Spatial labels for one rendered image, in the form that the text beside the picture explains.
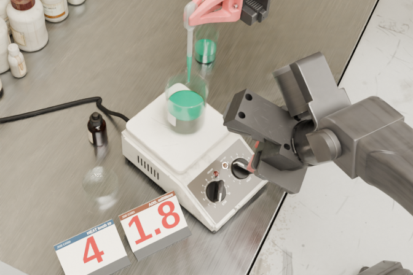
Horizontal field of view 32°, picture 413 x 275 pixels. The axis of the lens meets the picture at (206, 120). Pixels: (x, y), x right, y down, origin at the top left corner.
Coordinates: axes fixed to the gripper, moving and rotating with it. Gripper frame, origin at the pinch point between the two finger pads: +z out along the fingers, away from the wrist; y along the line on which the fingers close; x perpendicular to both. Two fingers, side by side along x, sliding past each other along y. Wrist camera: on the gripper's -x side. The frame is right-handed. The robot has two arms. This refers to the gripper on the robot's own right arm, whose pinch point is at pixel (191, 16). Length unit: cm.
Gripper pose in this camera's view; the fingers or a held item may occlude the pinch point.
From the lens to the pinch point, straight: 90.4
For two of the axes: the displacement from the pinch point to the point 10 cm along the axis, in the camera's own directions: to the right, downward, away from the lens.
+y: 7.2, 5.9, -3.7
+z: -6.9, 5.7, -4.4
